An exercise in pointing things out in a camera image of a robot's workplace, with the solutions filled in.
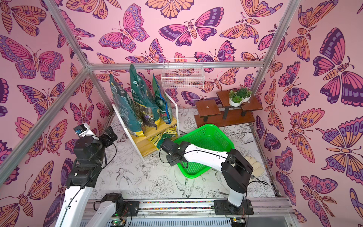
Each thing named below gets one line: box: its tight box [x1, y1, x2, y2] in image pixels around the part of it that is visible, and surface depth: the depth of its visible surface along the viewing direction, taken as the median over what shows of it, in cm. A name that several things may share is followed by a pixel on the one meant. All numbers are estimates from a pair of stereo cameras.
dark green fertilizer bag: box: [109, 74, 145, 136], surface depth 69 cm
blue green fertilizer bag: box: [152, 73, 173, 125], surface depth 78 cm
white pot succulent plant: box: [228, 87, 253, 107], surface depth 89 cm
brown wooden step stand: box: [194, 90, 264, 129], surface depth 105 cm
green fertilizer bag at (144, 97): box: [129, 64, 161, 131], surface depth 71 cm
